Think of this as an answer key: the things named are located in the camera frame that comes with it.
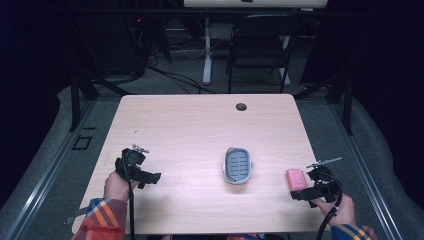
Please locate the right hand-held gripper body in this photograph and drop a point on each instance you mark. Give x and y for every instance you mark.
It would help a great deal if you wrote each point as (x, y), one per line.
(324, 181)

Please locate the dark round table grommet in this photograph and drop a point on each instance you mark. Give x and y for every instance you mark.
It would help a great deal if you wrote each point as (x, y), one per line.
(241, 107)

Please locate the white desk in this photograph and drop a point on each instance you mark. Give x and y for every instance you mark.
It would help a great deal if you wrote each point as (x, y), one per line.
(207, 50)

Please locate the black metal frame stand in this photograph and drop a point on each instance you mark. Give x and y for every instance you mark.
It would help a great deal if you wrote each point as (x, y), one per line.
(347, 106)
(75, 100)

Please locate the person's left hand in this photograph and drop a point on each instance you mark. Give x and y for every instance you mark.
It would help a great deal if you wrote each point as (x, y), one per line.
(115, 189)

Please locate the person's right hand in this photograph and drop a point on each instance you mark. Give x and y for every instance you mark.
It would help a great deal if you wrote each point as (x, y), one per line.
(338, 211)

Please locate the pink soap bar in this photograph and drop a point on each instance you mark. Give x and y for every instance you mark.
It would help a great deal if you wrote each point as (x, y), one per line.
(296, 180)

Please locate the aluminium floor rail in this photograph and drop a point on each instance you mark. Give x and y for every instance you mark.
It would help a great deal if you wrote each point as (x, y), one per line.
(46, 180)
(370, 186)

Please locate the grey soap dish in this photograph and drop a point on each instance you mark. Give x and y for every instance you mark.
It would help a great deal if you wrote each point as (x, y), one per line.
(238, 165)

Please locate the person's plaid clothing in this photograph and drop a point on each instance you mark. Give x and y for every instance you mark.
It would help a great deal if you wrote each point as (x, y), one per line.
(246, 237)

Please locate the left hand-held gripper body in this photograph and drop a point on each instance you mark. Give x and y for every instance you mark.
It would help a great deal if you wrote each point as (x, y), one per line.
(130, 159)

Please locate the black folding chair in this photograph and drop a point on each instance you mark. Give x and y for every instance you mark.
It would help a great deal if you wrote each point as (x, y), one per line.
(263, 43)

